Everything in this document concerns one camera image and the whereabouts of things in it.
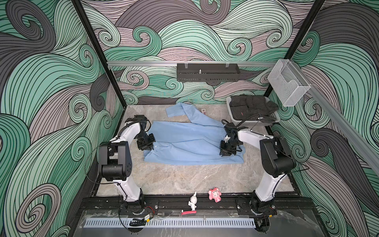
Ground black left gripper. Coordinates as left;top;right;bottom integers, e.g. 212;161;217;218
136;133;155;151

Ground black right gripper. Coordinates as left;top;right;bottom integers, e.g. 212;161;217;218
218;139;240;156

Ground light blue long sleeve shirt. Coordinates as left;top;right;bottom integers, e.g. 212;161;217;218
144;103;245;166

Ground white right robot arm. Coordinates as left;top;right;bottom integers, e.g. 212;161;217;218
220;119;297;213

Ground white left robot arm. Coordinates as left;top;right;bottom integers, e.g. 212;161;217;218
98;115;156;212

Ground white plastic laundry basket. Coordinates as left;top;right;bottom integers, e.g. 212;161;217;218
227;95;280;126

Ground dark grey folded shirt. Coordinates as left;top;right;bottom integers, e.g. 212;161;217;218
229;95;279;120

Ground pink pig toy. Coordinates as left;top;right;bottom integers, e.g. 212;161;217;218
208;187;222;203

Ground white figurine toy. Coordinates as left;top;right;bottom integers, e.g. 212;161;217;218
188;192;197;211

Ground pink flat stick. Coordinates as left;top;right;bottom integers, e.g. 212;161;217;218
181;210;197;216

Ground black corner frame post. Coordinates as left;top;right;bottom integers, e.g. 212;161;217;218
71;0;127;109

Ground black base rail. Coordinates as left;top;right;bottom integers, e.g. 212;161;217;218
80;192;314;217

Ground black perforated wall tray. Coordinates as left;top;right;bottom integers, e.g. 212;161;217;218
176;64;241;84

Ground aluminium back rail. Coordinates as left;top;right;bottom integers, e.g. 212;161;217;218
107;60;276;67

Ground aluminium rail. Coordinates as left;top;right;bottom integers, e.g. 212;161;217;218
107;60;276;67
294;63;379;174

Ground clear plastic wall bin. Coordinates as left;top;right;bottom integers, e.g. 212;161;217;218
267;59;311;107

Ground white slotted cable duct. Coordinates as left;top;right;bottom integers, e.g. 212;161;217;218
83;217;256;229

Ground aluminium right rail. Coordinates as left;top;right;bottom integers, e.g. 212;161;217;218
294;63;379;174

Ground black right corner post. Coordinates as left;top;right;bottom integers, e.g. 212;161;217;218
263;0;326;98

